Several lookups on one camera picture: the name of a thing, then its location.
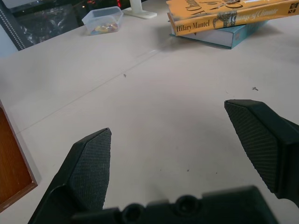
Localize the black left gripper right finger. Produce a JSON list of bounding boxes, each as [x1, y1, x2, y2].
[[224, 99, 299, 209]]

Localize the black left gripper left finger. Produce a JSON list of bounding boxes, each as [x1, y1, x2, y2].
[[28, 127, 112, 224]]

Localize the teal hardcover book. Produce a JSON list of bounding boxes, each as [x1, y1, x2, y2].
[[170, 20, 270, 50]]

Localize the yellow paperback book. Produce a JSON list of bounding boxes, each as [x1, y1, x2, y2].
[[165, 0, 299, 37]]

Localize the brown wooden board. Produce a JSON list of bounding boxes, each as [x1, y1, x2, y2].
[[0, 99, 38, 210]]

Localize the clear plastic container with pieces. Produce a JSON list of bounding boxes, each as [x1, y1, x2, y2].
[[81, 6, 124, 36]]

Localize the black perforated panel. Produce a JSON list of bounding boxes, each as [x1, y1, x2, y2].
[[0, 4, 26, 51]]

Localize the white stand base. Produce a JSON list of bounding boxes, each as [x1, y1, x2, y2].
[[123, 0, 157, 19]]

